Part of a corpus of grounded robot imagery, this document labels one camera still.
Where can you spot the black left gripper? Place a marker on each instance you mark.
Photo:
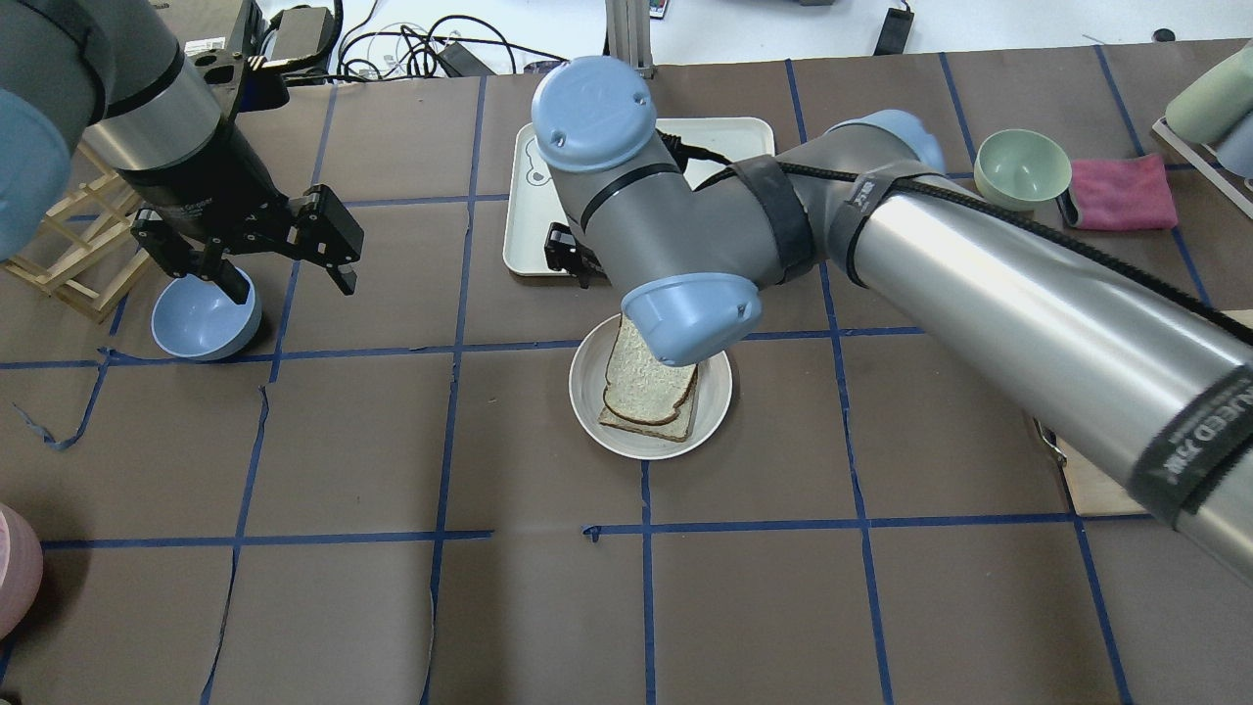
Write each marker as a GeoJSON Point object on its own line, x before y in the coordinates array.
{"type": "Point", "coordinates": [204, 180]}

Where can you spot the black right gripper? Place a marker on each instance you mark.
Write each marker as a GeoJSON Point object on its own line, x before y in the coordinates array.
{"type": "Point", "coordinates": [562, 247]}

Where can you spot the bread slice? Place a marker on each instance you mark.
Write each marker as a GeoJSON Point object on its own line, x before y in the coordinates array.
{"type": "Point", "coordinates": [638, 386]}
{"type": "Point", "coordinates": [677, 430]}

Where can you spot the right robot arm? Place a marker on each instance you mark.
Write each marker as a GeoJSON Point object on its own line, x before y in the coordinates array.
{"type": "Point", "coordinates": [1147, 382]}

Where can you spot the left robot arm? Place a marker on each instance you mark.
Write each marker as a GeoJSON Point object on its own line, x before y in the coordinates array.
{"type": "Point", "coordinates": [112, 74]}

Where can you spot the cream round plate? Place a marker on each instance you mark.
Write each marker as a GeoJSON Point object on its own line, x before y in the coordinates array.
{"type": "Point", "coordinates": [586, 383]}

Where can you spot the cream bear tray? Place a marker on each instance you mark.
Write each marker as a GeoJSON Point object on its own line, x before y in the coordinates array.
{"type": "Point", "coordinates": [534, 202]}

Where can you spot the blue bowl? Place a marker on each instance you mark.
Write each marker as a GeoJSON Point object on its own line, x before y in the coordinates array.
{"type": "Point", "coordinates": [195, 319]}

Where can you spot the wooden dish rack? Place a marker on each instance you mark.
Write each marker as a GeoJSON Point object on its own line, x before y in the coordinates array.
{"type": "Point", "coordinates": [73, 255]}

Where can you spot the black power adapter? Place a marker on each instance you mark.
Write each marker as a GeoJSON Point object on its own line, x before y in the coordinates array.
{"type": "Point", "coordinates": [455, 60]}

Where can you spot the black electronics box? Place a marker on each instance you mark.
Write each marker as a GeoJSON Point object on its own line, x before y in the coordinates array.
{"type": "Point", "coordinates": [293, 39]}

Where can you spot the pink bowl with ice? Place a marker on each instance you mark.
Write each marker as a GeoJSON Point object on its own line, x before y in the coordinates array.
{"type": "Point", "coordinates": [22, 564]}

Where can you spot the green bowl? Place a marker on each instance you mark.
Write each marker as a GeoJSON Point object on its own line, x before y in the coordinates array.
{"type": "Point", "coordinates": [1020, 170]}

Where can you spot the pink cloth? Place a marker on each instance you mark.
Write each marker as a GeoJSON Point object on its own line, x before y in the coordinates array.
{"type": "Point", "coordinates": [1118, 195]}

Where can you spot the green cup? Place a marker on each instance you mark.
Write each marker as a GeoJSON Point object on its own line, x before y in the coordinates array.
{"type": "Point", "coordinates": [1217, 101]}

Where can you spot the blue cup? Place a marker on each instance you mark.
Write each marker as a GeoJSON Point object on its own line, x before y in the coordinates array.
{"type": "Point", "coordinates": [1235, 155]}

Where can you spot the aluminium frame post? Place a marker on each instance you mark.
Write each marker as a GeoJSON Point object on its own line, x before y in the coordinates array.
{"type": "Point", "coordinates": [628, 36]}

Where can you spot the white wire cup rack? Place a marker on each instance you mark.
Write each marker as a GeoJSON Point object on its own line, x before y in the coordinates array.
{"type": "Point", "coordinates": [1204, 159]}

